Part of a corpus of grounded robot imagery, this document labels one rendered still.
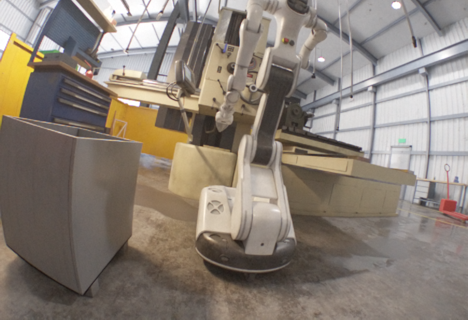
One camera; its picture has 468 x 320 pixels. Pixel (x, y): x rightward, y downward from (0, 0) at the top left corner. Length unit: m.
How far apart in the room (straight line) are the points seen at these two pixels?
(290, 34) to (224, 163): 1.51
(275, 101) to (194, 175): 1.39
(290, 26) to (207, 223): 1.13
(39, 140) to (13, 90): 1.98
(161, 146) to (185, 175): 2.52
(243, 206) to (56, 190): 0.69
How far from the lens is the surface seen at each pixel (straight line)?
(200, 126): 2.74
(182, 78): 1.64
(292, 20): 1.14
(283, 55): 1.08
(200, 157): 2.12
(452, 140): 8.25
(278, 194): 0.94
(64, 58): 1.56
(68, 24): 2.20
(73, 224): 0.58
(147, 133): 4.73
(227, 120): 1.12
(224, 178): 2.15
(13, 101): 2.58
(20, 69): 2.60
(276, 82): 1.04
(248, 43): 0.88
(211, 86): 2.19
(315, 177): 2.53
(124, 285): 0.87
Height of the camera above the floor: 0.60
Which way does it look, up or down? 3 degrees up
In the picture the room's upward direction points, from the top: 11 degrees clockwise
